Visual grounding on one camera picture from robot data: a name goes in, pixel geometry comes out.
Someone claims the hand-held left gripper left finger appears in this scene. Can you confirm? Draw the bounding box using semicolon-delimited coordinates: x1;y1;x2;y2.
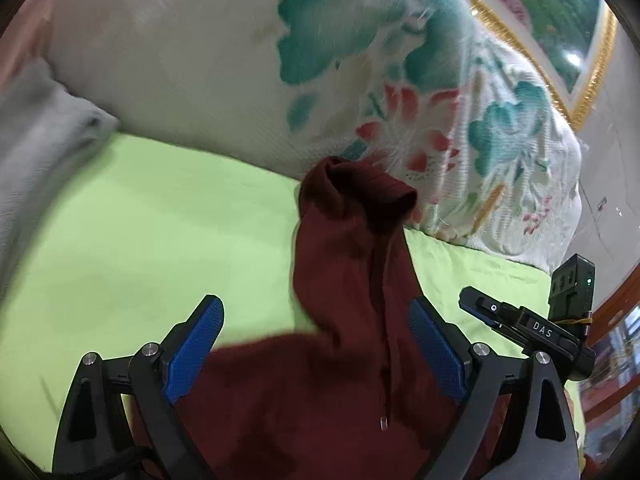
52;294;226;480

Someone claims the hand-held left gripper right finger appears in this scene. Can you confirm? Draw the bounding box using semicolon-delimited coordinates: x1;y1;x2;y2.
407;296;581;480

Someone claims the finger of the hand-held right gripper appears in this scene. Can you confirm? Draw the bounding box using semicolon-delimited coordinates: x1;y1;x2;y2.
459;286;566;356

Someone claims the maroon knit sweater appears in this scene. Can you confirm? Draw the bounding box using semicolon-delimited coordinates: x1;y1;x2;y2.
127;156;506;480

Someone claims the brown wooden furniture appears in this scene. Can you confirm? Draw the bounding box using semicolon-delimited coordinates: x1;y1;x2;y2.
582;272;640;461

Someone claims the light green bedsheet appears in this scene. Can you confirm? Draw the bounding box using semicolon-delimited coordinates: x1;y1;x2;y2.
0;132;586;476

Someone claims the grey towel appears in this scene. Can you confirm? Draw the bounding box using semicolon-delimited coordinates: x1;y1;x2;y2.
0;57;121;301

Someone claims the gold framed picture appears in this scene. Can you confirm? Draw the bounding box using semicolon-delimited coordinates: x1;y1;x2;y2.
460;0;618;131

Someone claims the white floral quilt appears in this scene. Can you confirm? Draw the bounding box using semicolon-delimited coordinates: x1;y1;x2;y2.
47;0;583;273

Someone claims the pink printed blanket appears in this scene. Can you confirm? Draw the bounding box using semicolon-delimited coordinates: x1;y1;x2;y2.
0;0;81;91

